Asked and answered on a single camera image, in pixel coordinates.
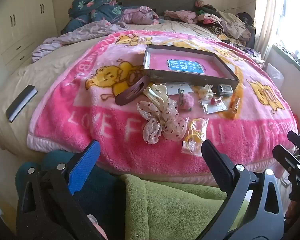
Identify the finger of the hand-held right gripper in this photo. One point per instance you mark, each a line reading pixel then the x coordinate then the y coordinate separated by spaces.
pixel 296 138
pixel 285 155

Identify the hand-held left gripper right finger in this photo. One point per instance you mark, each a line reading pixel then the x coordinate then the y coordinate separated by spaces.
pixel 213 155

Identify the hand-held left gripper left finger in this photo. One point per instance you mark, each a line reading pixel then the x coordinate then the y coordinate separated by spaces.
pixel 86 165

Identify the clear packet of yellow hoops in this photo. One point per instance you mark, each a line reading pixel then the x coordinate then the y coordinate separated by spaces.
pixel 195 135

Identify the clear packet with red earrings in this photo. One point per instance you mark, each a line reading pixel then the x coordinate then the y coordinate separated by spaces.
pixel 215 107

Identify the cream rabbit claw clip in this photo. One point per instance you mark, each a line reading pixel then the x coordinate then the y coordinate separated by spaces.
pixel 206 91

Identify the small clear square box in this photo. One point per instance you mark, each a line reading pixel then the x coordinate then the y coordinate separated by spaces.
pixel 225 90

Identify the white earring card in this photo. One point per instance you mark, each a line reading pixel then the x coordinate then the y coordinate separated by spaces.
pixel 173 90

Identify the brown hair clip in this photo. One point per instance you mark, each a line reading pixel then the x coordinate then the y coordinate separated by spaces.
pixel 130 92

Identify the cream claw hair clip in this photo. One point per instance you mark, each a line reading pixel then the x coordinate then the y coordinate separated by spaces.
pixel 153 92

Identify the grey cardboard box pink inside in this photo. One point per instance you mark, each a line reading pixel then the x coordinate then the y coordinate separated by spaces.
pixel 160 62

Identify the pink printed blanket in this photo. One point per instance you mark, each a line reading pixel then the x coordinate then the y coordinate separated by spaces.
pixel 90 120

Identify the pink pompom hair clip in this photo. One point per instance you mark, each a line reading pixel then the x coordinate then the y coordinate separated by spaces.
pixel 185 103

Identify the green fleece cloth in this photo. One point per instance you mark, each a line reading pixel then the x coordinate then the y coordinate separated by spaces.
pixel 177 210

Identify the white plastic bag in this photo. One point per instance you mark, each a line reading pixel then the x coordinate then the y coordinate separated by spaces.
pixel 275 73

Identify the windowsill clutter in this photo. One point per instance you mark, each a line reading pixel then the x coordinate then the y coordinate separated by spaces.
pixel 297 55

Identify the black notebook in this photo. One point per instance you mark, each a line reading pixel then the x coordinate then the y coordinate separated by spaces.
pixel 21 103

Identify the dark purple garment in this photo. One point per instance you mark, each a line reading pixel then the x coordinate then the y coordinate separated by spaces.
pixel 252 52

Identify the beige bed sheet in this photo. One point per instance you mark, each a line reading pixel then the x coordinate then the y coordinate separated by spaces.
pixel 15 80

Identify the cream curtain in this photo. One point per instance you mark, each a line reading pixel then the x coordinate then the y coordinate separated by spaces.
pixel 266 17

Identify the window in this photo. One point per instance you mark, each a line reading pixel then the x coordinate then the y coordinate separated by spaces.
pixel 295 12

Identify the pile of clothes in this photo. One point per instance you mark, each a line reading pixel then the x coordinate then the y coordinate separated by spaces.
pixel 227 22

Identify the purple patterned blanket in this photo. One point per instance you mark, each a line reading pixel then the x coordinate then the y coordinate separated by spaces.
pixel 85 31

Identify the pink garment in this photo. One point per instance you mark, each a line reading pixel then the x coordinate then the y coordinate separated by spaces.
pixel 180 16

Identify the cream wardrobe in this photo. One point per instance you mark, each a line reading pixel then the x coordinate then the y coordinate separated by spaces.
pixel 17 30

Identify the dark blue floral quilt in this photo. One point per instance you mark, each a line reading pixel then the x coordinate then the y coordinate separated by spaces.
pixel 95 7

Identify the lilac garment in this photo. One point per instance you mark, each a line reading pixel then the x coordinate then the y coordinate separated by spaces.
pixel 138 15

